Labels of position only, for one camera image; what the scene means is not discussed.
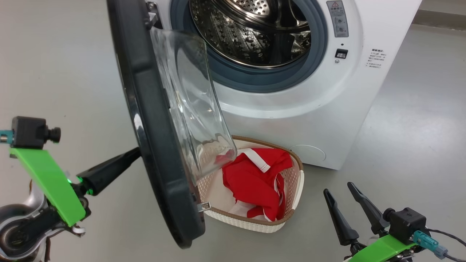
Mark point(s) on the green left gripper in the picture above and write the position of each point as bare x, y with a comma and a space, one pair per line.
47, 178

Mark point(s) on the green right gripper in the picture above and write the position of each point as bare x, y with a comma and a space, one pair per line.
378, 251

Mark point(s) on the black round glass washer door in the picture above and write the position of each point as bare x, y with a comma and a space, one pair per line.
153, 127

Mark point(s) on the red white garment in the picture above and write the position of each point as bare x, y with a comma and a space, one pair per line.
255, 182

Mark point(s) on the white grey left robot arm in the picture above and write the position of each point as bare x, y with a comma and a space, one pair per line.
14, 233

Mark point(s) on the white washing machine body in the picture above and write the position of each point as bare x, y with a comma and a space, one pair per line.
327, 120

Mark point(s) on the cream perforated laundry basket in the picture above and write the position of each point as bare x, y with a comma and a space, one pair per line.
251, 223

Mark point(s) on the black door lock socket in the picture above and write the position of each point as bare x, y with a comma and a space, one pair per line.
341, 54

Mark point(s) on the grey rubber door gasket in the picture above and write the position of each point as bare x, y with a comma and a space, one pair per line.
255, 78

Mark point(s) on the grey warning label sticker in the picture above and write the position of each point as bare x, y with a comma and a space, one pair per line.
338, 22

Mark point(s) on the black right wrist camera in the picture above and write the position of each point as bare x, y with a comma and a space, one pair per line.
407, 223

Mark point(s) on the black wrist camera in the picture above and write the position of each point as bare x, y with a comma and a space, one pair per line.
407, 223
29, 131

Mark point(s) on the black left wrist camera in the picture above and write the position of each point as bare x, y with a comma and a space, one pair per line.
29, 131

